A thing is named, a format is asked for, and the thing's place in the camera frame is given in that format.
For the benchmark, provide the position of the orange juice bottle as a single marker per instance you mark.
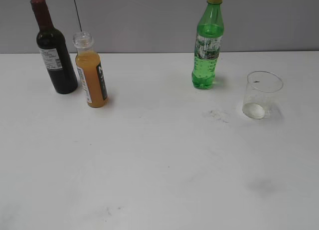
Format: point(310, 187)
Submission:
point(90, 70)

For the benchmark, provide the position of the dark red wine bottle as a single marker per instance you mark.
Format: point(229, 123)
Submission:
point(52, 46)

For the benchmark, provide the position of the green soda bottle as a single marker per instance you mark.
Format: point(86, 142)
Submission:
point(209, 34)

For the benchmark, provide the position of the transparent plastic cup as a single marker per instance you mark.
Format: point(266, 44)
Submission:
point(261, 90)

